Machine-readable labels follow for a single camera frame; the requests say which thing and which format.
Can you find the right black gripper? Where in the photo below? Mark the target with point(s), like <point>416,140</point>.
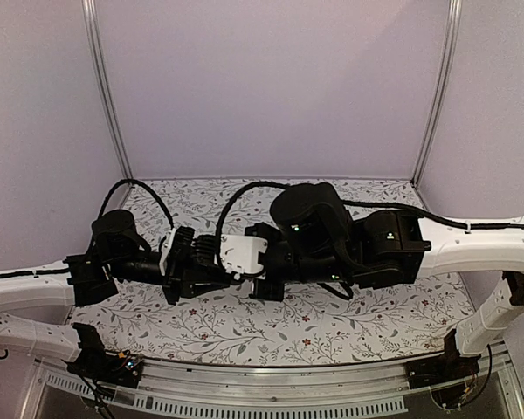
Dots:
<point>266,293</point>

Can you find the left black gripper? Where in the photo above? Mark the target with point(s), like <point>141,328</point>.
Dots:
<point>182,271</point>

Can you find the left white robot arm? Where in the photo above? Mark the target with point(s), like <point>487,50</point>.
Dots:
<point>117,252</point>

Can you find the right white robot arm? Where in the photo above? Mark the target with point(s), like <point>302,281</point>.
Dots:
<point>312,238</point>

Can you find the floral patterned table mat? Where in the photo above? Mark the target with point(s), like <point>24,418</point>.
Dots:
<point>310,326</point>

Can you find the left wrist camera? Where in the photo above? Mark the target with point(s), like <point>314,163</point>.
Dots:
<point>183,241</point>

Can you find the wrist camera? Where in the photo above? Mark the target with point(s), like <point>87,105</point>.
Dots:
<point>243,254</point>
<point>183,241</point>

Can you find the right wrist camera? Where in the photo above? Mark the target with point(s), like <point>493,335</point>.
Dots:
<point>243,254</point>

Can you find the front aluminium rail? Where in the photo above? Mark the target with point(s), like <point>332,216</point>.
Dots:
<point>366,390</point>

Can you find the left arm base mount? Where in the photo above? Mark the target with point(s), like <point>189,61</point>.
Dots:
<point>94,362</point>

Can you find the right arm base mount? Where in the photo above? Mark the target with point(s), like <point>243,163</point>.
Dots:
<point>450,365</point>

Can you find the left aluminium frame post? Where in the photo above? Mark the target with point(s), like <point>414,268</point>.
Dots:
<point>91,21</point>

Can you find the aluminium frame post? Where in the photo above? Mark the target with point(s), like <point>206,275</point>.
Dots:
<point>444,72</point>
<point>91,21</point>

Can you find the right aluminium frame post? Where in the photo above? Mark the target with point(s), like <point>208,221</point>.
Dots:
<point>444,72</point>

